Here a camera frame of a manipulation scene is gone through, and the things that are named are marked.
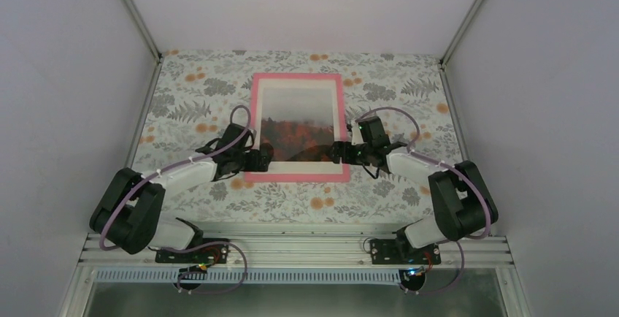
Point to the autumn forest photo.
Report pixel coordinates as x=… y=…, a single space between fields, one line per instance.
x=298 y=123

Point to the pink wooden photo frame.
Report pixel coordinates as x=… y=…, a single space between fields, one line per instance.
x=300 y=172

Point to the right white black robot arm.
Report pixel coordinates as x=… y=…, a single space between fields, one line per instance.
x=461 y=203

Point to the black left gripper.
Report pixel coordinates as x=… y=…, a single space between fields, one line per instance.
x=264 y=161

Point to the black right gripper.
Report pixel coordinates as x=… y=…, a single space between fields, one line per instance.
x=338 y=146

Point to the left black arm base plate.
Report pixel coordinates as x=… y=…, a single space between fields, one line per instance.
x=214 y=253

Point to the grey slotted cable duct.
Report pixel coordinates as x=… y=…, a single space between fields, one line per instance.
x=252 y=276

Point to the aluminium mounting rail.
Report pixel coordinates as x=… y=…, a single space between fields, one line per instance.
x=271 y=251

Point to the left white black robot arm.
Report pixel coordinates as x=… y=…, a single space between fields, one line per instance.
x=129 y=215

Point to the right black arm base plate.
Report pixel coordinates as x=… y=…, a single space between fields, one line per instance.
x=400 y=252

